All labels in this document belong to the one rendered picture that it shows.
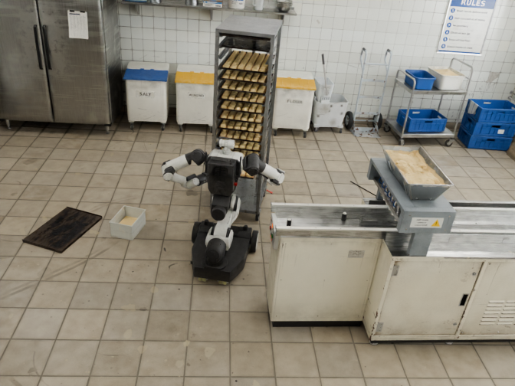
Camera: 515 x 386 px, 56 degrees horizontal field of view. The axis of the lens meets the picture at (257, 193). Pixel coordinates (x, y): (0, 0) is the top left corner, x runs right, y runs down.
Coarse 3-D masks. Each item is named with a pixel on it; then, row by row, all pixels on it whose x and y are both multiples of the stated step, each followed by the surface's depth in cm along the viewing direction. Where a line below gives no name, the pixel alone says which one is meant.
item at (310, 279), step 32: (288, 224) 323; (320, 224) 330; (352, 224) 333; (288, 256) 322; (320, 256) 325; (352, 256) 327; (288, 288) 337; (320, 288) 339; (352, 288) 342; (288, 320) 353; (320, 320) 356; (352, 320) 358
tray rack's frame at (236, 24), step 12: (228, 24) 405; (240, 24) 408; (252, 24) 412; (264, 24) 416; (276, 24) 420; (264, 36) 384; (276, 60) 453; (276, 72) 459; (240, 180) 519; (252, 180) 521; (264, 180) 518; (240, 192) 496; (252, 192) 498; (252, 204) 477
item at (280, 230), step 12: (276, 228) 311; (288, 228) 312; (300, 228) 313; (312, 228) 314; (324, 228) 316; (336, 228) 317; (348, 228) 318; (360, 228) 319; (372, 228) 320; (384, 228) 321
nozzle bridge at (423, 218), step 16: (384, 160) 347; (368, 176) 354; (384, 176) 325; (384, 192) 333; (400, 192) 307; (416, 208) 291; (432, 208) 293; (448, 208) 294; (400, 224) 293; (416, 224) 294; (432, 224) 295; (448, 224) 296; (416, 240) 300; (416, 256) 306
